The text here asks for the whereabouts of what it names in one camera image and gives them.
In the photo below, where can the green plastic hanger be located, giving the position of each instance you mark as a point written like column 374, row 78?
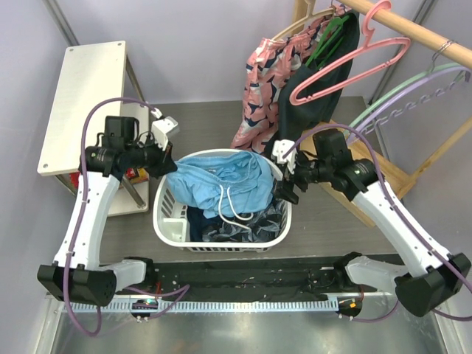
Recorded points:
column 329, row 42

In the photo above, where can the light blue shorts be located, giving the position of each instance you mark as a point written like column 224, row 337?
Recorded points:
column 231, row 186

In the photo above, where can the red yellow box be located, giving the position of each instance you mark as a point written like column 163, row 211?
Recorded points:
column 136, row 175

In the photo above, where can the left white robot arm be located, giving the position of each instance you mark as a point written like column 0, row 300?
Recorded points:
column 76, row 274

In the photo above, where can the dark leaf-print garment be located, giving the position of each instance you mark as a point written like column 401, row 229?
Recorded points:
column 265, row 226

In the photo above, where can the lilac hanger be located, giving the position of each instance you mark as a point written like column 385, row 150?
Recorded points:
column 400, row 103

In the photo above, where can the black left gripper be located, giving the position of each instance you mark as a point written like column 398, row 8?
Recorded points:
column 165, row 164

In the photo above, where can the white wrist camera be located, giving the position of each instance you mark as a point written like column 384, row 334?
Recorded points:
column 284, row 154
column 163, row 129

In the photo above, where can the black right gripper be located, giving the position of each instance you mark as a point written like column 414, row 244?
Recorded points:
column 285, row 190

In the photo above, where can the pink floral shorts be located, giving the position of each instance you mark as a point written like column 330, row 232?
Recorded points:
column 268, row 69

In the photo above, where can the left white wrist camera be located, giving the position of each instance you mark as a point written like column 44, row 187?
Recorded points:
column 163, row 129

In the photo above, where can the beige wooden hanger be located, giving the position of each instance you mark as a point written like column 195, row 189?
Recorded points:
column 302, row 22

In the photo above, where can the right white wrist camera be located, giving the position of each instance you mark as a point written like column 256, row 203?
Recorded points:
column 284, row 154

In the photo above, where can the white side table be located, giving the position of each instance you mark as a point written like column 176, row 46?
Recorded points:
column 89, row 75

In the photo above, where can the navy blue garment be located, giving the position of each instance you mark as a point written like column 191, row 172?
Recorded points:
column 198, row 222

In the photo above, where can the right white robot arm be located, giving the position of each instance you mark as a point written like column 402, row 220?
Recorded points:
column 429, row 274

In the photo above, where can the mint green hanger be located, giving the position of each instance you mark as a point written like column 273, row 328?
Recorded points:
column 427, row 74

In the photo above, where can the white slotted cable duct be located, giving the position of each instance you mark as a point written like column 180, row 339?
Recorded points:
column 137, row 305

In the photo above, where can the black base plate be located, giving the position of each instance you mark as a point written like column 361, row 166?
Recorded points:
column 251, row 280

